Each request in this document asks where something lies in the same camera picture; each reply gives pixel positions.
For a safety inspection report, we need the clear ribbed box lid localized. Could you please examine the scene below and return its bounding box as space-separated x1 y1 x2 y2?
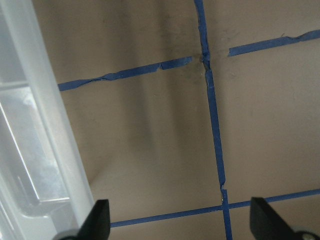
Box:
0 0 94 240

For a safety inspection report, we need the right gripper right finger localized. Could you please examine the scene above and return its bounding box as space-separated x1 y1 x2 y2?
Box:
249 197 298 240

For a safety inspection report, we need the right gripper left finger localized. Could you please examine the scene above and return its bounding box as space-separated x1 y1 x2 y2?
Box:
77 199 111 240

